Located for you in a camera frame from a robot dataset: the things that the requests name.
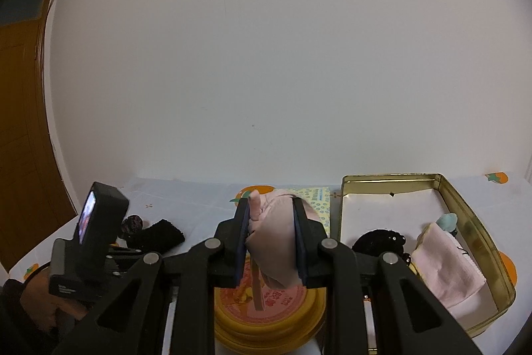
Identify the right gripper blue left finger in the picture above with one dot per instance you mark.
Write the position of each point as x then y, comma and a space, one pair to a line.
241, 230

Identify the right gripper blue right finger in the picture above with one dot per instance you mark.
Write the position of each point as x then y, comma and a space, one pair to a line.
300, 230

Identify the pink bow pouch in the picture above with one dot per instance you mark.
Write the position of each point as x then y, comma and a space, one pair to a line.
271, 239

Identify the purple scrunchie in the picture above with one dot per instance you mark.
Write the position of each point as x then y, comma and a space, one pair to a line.
130, 227

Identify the black studded scrunchie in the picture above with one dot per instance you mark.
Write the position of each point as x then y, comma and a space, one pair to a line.
378, 241

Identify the light blue fuzzy item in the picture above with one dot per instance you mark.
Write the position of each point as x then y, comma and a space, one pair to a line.
448, 223

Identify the pink cloth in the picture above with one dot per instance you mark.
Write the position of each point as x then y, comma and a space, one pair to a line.
448, 270

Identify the person's left hand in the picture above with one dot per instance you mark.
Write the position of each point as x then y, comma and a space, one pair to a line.
42, 306

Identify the yellow dotted tissue pack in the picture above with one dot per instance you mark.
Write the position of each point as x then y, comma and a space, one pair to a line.
319, 199

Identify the phone on left gripper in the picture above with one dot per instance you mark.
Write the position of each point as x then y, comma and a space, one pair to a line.
101, 218

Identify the white orange-print tablecloth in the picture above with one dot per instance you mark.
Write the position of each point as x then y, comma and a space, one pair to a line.
504, 208

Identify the brown wooden door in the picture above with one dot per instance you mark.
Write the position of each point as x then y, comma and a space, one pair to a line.
34, 198

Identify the gold rectangular metal tin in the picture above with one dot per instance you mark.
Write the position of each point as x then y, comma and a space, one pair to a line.
500, 293

